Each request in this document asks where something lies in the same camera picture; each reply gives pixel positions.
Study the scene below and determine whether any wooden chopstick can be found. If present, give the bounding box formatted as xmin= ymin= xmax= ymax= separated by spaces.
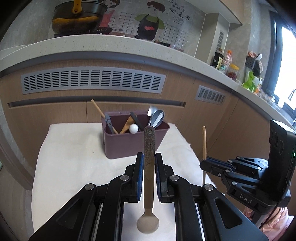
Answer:
xmin=202 ymin=126 xmax=207 ymax=185
xmin=91 ymin=99 xmax=118 ymax=134

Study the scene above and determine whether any dark translucent long spoon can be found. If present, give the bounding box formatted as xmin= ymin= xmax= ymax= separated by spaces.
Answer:
xmin=137 ymin=126 xmax=159 ymax=234

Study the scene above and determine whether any white round-headed spoon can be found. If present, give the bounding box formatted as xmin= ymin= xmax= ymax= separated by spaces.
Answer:
xmin=129 ymin=112 xmax=144 ymax=134

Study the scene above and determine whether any metal smiley spoon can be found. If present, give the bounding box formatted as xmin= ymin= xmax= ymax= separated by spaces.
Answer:
xmin=105 ymin=113 xmax=115 ymax=134

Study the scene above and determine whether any wooden spoon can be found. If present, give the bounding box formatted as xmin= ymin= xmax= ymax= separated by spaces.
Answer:
xmin=120 ymin=116 xmax=134 ymax=134

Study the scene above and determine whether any black soup spoon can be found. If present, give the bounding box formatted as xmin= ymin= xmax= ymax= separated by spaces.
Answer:
xmin=147 ymin=105 xmax=158 ymax=126

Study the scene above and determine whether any person's hand in pink sleeve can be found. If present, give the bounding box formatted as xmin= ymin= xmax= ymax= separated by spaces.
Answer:
xmin=242 ymin=204 xmax=296 ymax=237

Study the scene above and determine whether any white towel table cover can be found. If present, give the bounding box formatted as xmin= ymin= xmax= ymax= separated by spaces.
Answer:
xmin=31 ymin=123 xmax=211 ymax=240

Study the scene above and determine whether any maroon plastic utensil holder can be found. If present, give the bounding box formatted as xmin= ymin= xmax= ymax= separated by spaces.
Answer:
xmin=101 ymin=110 xmax=170 ymax=159

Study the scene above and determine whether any small grey vent grille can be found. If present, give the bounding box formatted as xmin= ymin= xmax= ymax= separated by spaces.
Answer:
xmin=195 ymin=85 xmax=226 ymax=105

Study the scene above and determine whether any green plastic bag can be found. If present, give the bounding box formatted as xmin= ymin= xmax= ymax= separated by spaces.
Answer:
xmin=242 ymin=71 xmax=262 ymax=93

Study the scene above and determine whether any yellow-lid chili jar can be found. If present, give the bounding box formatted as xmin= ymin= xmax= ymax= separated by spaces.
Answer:
xmin=226 ymin=64 xmax=239 ymax=81

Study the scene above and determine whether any orange-cap drink bottle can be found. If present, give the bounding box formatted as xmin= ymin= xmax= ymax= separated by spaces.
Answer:
xmin=219 ymin=50 xmax=232 ymax=74

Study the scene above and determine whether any dark soy sauce bottle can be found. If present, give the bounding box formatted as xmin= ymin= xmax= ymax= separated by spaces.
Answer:
xmin=211 ymin=48 xmax=224 ymax=70

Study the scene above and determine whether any large grey vent grille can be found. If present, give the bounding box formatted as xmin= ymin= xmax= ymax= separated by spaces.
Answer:
xmin=21 ymin=66 xmax=166 ymax=94

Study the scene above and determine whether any gas stove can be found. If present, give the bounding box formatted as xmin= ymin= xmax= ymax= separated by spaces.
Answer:
xmin=53 ymin=27 xmax=172 ymax=48

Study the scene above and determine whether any black wall utensil rack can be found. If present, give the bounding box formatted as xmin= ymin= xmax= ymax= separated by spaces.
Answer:
xmin=245 ymin=51 xmax=263 ymax=77

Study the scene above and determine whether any black wok with orange handle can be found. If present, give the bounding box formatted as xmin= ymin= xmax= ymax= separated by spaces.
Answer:
xmin=52 ymin=1 xmax=108 ymax=35

